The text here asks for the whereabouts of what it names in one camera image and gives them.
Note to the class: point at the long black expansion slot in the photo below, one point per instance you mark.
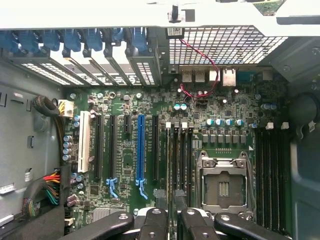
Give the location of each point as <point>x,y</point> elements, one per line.
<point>155,147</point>
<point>99,147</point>
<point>113,147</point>

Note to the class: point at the black plastic peg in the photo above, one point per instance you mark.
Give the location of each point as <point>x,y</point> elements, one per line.
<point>174,13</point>

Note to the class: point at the green motherboard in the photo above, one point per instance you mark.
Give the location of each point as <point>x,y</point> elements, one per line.
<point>150,105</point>

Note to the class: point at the light blue slot latch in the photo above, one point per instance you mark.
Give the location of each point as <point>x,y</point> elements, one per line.
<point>111,186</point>
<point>141,187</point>

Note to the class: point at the silver ethernet port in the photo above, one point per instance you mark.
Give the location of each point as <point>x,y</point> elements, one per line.
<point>229,76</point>

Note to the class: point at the grey metal PC case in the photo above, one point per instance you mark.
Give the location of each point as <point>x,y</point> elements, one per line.
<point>15,150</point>

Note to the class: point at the silver USB port block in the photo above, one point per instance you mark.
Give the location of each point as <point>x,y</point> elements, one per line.
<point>187,75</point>
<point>200,75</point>
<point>214,75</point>

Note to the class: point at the white barcode label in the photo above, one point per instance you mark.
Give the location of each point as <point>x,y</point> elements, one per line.
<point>173,32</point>

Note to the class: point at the short black expansion slot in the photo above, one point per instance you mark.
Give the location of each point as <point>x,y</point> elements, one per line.
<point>127,124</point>

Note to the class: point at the green circuit board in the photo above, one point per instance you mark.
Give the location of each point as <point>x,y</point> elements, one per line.
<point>266,6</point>

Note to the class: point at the silver CPU socket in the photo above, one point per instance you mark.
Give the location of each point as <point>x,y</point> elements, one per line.
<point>212,175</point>

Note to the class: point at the blue serial port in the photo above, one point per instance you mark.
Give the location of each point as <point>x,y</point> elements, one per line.
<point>246,75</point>

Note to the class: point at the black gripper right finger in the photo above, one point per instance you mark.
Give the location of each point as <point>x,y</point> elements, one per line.
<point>190,225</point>

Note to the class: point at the silver chipset heat sink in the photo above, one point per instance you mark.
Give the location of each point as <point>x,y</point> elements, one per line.
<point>105,215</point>

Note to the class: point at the blue expansion slot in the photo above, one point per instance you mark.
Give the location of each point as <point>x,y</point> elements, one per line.
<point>141,147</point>

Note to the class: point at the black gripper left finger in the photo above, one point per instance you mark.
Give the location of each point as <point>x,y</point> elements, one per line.
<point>155,225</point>

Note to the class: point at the white expansion slot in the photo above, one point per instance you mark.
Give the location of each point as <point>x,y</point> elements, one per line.
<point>84,140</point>

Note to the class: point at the blue card retention clip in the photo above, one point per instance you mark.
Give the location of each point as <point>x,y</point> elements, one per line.
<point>72,40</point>
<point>27,41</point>
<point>138,41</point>
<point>50,40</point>
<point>117,35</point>
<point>7,41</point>
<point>93,38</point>

